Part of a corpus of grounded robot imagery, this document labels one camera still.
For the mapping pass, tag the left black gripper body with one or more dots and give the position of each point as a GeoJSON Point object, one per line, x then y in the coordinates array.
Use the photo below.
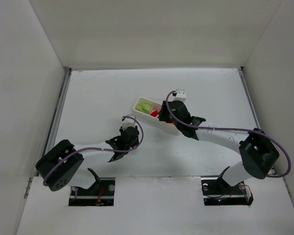
{"type": "Point", "coordinates": [127, 133]}

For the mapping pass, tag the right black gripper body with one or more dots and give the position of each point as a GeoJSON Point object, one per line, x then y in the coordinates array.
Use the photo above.
{"type": "Point", "coordinates": [167, 113]}

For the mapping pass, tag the red lego arch piece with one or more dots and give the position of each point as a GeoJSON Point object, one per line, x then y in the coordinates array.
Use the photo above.
{"type": "Point", "coordinates": [155, 114]}

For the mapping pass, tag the green lego block large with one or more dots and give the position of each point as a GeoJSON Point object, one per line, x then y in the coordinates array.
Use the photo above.
{"type": "Point", "coordinates": [140, 107]}

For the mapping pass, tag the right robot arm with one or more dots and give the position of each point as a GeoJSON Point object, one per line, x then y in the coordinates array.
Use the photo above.
{"type": "Point", "coordinates": [258, 154]}

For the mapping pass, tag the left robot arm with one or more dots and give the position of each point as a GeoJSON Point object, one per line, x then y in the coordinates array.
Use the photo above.
{"type": "Point", "coordinates": [67, 164]}

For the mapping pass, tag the white three-compartment tray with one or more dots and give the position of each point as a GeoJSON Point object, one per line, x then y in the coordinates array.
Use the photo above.
{"type": "Point", "coordinates": [168, 127]}

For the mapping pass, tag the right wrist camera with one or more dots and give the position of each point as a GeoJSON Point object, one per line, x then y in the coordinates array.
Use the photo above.
{"type": "Point", "coordinates": [179, 95]}

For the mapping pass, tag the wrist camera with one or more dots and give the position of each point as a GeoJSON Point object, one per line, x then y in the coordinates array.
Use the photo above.
{"type": "Point", "coordinates": [128, 122]}
{"type": "Point", "coordinates": [179, 95]}

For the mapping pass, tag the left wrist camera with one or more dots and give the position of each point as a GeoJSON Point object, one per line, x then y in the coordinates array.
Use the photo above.
{"type": "Point", "coordinates": [128, 122]}

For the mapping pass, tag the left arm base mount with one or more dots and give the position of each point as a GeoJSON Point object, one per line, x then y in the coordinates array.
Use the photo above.
{"type": "Point", "coordinates": [99, 194]}

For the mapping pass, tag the right metal rail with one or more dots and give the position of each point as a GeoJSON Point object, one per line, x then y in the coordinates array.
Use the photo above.
{"type": "Point", "coordinates": [242, 77]}

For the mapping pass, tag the metal rail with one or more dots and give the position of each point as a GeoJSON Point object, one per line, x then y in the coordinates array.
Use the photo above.
{"type": "Point", "coordinates": [242, 77]}
{"type": "Point", "coordinates": [57, 112]}

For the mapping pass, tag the left metal rail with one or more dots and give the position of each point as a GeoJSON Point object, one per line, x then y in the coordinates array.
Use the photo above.
{"type": "Point", "coordinates": [57, 112]}

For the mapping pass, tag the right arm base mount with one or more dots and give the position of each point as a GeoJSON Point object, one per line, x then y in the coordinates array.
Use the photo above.
{"type": "Point", "coordinates": [216, 192]}

